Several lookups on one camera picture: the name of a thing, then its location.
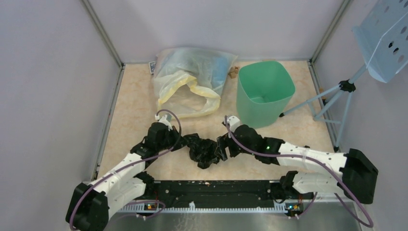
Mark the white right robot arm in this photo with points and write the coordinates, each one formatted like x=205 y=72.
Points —
x=351 y=173

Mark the translucent yellow-trimmed plastic bag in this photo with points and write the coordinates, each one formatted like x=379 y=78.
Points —
x=189 y=81

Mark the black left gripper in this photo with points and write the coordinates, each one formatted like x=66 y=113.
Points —
x=181 y=143

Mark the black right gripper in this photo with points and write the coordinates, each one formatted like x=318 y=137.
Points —
x=223 y=143

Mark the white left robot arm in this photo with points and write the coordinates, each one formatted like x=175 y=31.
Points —
x=93 y=204

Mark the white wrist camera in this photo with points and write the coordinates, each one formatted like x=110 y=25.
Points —
x=165 y=119
x=233 y=122

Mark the black trash bag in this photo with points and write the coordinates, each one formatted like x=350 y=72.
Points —
x=202 y=151

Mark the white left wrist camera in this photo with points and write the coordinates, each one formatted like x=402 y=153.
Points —
x=165 y=119

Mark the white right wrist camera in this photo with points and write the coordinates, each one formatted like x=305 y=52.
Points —
x=233 y=122

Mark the small brown object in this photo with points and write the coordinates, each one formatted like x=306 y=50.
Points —
x=233 y=72

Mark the white cable duct strip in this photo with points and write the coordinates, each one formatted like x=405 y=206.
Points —
x=191 y=208

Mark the light blue tripod stand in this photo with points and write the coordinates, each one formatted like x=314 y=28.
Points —
x=328 y=98

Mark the dark blue card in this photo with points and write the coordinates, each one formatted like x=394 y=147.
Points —
x=152 y=66

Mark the green plastic trash bin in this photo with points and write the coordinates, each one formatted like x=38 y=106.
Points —
x=263 y=91

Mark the light blue perforated stand tray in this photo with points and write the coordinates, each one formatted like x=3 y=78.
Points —
x=383 y=39

